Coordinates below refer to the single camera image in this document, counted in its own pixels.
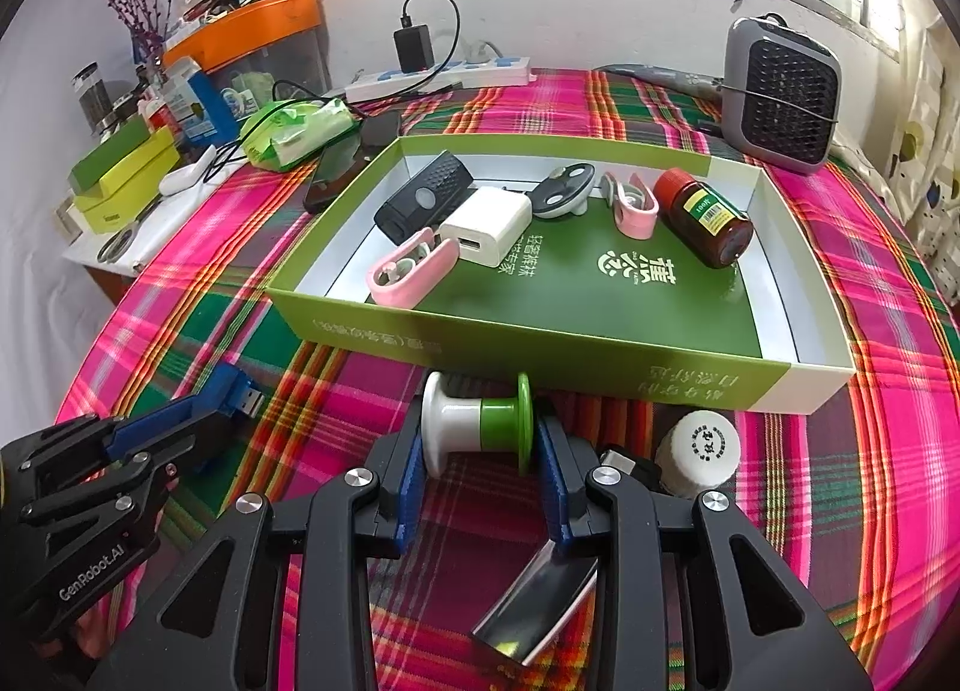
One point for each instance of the white power strip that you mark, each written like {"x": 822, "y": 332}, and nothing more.
{"x": 480, "y": 72}

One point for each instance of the metal scissors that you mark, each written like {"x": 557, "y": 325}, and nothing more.
{"x": 112, "y": 248}

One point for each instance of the grey flat object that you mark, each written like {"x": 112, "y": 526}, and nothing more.
{"x": 660, "y": 75}

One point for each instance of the blue usb drive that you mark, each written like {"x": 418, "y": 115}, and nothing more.
{"x": 229, "y": 385}

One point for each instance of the pink plaid blanket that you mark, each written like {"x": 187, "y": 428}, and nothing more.
{"x": 862, "y": 511}

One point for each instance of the green tissue pack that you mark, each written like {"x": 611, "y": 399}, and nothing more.
{"x": 300, "y": 132}

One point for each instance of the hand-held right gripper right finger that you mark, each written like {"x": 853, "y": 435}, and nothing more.
{"x": 551, "y": 488}

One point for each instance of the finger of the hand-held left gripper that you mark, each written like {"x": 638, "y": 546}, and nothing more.
{"x": 150, "y": 425}
{"x": 202, "y": 440}

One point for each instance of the black plastic device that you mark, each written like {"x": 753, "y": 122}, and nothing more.
{"x": 424, "y": 200}

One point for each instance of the dark green box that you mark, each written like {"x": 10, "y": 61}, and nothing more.
{"x": 112, "y": 151}

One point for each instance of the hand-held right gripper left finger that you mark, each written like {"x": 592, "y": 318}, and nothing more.
{"x": 409, "y": 481}

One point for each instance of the grey portable heater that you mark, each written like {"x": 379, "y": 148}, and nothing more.
{"x": 787, "y": 99}

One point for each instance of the lime yellow box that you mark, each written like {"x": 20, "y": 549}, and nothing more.
{"x": 127, "y": 192}

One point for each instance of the grey round plastic item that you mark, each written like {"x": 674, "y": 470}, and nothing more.
{"x": 559, "y": 192}

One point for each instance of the brown bottle red cap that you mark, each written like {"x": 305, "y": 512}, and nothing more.
{"x": 705, "y": 222}

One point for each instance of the black phone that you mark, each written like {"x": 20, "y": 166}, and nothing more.
{"x": 334, "y": 174}

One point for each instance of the white and green spool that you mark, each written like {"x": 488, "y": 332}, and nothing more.
{"x": 480, "y": 428}

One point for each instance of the orange storage bin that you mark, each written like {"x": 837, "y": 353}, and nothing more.
{"x": 247, "y": 24}

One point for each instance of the green cardboard box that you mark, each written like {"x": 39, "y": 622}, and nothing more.
{"x": 570, "y": 301}

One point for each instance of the white round bottle cap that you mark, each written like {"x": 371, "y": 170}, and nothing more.
{"x": 701, "y": 447}

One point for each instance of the white charger cube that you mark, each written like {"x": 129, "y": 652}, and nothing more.
{"x": 487, "y": 222}

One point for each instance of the blue carton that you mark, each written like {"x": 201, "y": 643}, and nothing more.
{"x": 210, "y": 110}

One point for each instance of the dark glass jar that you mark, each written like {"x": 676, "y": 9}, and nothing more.
{"x": 94, "y": 99}

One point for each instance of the pink plastic clip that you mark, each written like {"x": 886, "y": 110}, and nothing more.
{"x": 409, "y": 271}
{"x": 634, "y": 215}

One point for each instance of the black power adapter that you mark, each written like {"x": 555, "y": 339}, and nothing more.
{"x": 414, "y": 48}

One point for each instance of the small black case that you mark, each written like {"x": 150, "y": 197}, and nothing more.
{"x": 382, "y": 129}

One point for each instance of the white oval case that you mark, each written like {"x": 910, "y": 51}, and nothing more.
{"x": 184, "y": 177}

